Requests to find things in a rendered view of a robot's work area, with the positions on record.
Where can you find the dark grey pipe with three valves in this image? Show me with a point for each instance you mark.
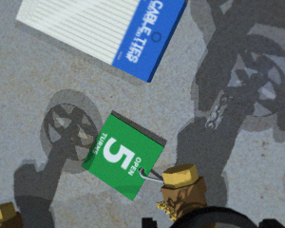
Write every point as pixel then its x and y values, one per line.
pixel 184 191

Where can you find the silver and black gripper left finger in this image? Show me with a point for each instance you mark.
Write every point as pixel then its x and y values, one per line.
pixel 149 223

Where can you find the white and blue bag of cable ties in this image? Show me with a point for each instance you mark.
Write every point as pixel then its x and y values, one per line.
pixel 131 35

